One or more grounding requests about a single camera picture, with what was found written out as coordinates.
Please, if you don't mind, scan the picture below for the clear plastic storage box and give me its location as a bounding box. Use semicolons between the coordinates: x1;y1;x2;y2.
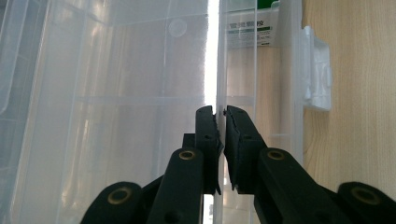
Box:
0;0;332;224

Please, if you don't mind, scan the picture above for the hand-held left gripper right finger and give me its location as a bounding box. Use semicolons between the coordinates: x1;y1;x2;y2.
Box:
223;105;269;194

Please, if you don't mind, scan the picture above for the green white small carton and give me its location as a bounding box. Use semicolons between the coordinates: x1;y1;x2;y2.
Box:
226;0;281;49

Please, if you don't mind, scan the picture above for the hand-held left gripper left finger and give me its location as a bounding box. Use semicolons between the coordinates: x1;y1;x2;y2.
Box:
194;105;224;195

